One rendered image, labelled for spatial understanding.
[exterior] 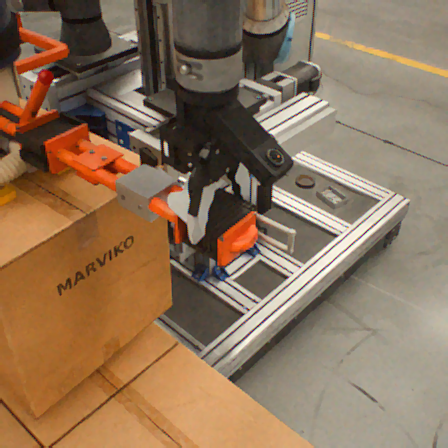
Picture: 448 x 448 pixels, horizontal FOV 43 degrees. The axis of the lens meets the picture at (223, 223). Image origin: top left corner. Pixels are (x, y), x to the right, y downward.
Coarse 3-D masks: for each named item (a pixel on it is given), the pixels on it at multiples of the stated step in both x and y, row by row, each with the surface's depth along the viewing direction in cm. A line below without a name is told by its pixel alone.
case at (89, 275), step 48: (96, 144) 118; (48, 192) 104; (96, 192) 104; (0, 240) 93; (48, 240) 94; (96, 240) 104; (144, 240) 116; (0, 288) 90; (48, 288) 99; (96, 288) 110; (144, 288) 123; (0, 336) 98; (48, 336) 104; (96, 336) 116; (0, 384) 116; (48, 384) 110
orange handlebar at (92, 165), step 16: (32, 32) 129; (48, 48) 125; (64, 48) 122; (16, 64) 115; (32, 64) 117; (16, 112) 99; (0, 128) 97; (80, 144) 91; (64, 160) 88; (80, 160) 86; (96, 160) 86; (112, 160) 87; (80, 176) 87; (96, 176) 85; (112, 176) 84; (160, 208) 78; (240, 240) 73; (256, 240) 75
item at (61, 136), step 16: (48, 112) 95; (64, 112) 96; (16, 128) 91; (32, 128) 93; (48, 128) 93; (64, 128) 93; (80, 128) 91; (32, 144) 88; (48, 144) 87; (64, 144) 90; (32, 160) 91; (48, 160) 89
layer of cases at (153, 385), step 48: (144, 336) 145; (96, 384) 134; (144, 384) 134; (192, 384) 134; (0, 432) 124; (48, 432) 124; (96, 432) 124; (144, 432) 124; (192, 432) 124; (240, 432) 124; (288, 432) 124
